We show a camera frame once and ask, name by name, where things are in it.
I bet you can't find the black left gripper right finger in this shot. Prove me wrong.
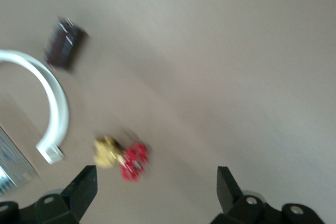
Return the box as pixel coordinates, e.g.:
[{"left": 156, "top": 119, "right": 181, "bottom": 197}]
[{"left": 211, "top": 166, "right": 326, "bottom": 224}]

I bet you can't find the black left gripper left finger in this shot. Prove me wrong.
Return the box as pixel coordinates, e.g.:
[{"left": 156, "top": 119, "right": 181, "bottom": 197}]
[{"left": 0, "top": 165, "right": 98, "bottom": 224}]

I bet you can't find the metal mesh power supply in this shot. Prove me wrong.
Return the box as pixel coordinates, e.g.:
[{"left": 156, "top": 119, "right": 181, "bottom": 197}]
[{"left": 0, "top": 125, "right": 40, "bottom": 197}]

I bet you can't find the white curved pipe clamp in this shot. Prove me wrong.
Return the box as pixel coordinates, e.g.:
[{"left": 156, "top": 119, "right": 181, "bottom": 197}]
[{"left": 0, "top": 49, "right": 70, "bottom": 166}]

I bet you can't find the brass valve red handle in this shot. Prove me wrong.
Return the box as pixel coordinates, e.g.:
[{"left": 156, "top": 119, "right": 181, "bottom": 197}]
[{"left": 93, "top": 134, "right": 150, "bottom": 183}]

